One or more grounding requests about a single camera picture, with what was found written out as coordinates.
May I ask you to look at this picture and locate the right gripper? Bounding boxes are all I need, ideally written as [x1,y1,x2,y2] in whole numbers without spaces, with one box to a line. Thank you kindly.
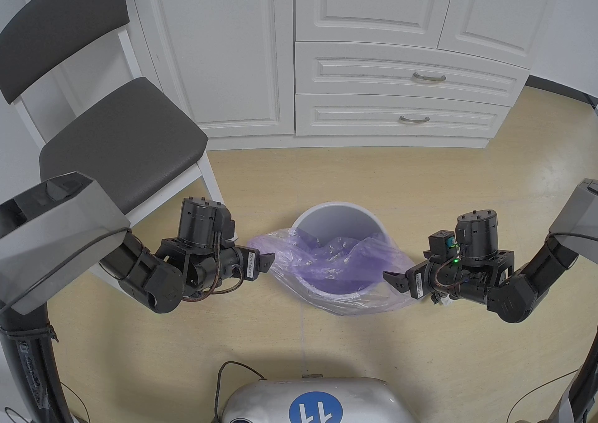
[406,264,472,303]

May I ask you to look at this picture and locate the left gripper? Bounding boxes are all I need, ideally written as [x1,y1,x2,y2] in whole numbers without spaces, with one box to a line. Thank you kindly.
[212,246,261,289]

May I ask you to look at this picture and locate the purple plastic bag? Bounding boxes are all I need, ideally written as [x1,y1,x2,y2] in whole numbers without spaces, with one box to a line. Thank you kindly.
[247,227,416,317]

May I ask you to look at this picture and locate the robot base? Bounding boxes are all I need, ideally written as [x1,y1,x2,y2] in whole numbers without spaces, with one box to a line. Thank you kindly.
[220,374,416,423]

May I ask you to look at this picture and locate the white trash bin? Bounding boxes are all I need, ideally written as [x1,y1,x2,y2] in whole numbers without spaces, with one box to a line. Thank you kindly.
[290,200,391,296]

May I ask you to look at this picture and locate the grey white chair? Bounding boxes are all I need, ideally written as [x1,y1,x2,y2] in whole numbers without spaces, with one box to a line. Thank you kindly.
[0,0,227,291]

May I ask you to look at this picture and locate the white wardrobe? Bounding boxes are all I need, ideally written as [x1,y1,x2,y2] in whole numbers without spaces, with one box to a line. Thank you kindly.
[122,0,561,152]

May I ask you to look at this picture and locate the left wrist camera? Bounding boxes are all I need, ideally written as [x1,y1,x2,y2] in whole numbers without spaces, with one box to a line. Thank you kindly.
[216,208,238,242]

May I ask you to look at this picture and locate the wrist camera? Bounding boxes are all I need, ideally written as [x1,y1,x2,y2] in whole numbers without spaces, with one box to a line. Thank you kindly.
[216,208,238,242]
[429,230,461,265]

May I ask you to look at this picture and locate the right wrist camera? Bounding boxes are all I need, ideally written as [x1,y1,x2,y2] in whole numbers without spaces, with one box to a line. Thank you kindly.
[429,230,461,265]

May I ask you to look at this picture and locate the black cable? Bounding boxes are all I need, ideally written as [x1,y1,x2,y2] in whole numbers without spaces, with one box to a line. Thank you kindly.
[214,361,267,422]
[506,367,582,423]
[60,381,90,423]

